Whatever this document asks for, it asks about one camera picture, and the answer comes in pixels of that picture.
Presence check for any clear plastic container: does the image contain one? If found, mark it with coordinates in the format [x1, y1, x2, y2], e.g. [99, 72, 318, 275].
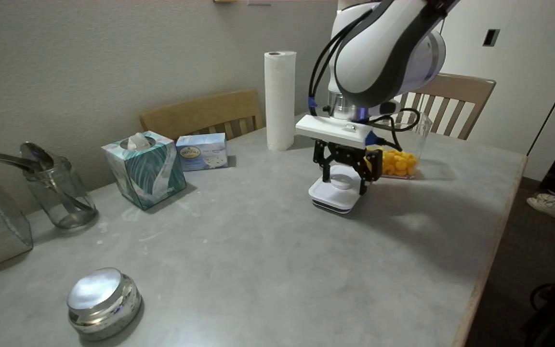
[366, 111, 434, 180]

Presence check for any teal patterned tissue box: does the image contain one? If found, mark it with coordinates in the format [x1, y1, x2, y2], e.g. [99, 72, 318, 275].
[101, 131, 188, 211]

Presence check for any paper towel roll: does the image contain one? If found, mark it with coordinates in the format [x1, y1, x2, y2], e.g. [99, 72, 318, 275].
[264, 51, 298, 152]

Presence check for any white square lid with button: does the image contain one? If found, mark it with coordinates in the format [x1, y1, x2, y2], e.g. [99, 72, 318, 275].
[308, 167, 363, 214]

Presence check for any glass jar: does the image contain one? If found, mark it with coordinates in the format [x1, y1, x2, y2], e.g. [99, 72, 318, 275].
[21, 156, 98, 230]

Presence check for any round silver tin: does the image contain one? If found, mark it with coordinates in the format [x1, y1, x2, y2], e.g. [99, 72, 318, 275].
[66, 267, 143, 342]

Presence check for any heap of yellow snacks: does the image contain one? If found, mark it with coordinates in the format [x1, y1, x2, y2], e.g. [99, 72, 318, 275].
[367, 149, 419, 178]

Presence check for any wooden chair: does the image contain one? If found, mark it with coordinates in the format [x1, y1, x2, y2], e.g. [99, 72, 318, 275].
[395, 73, 497, 141]
[138, 89, 265, 142]

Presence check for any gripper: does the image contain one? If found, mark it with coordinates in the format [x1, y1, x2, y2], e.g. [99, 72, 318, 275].
[313, 139, 384, 196]

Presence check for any bundle of metal spoons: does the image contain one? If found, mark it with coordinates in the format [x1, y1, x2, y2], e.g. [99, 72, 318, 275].
[0, 141, 93, 214]

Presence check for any small blue box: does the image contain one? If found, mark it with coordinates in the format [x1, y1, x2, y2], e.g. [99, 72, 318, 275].
[175, 133, 229, 173]

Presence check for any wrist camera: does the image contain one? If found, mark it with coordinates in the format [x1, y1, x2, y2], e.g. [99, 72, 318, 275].
[295, 114, 380, 149]

